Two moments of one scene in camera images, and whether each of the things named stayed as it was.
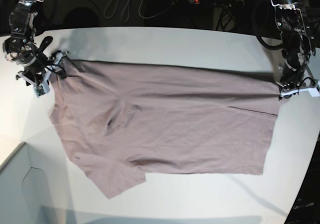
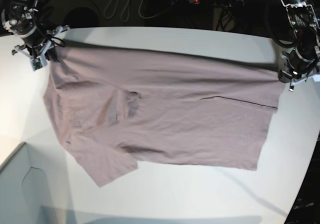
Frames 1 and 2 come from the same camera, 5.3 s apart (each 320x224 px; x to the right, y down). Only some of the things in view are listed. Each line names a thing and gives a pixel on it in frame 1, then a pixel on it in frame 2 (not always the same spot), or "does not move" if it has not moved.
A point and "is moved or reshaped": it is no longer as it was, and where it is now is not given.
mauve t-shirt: [118, 120] is moved or reshaped
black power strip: [215, 1] does not move
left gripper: [40, 78] to [46, 50]
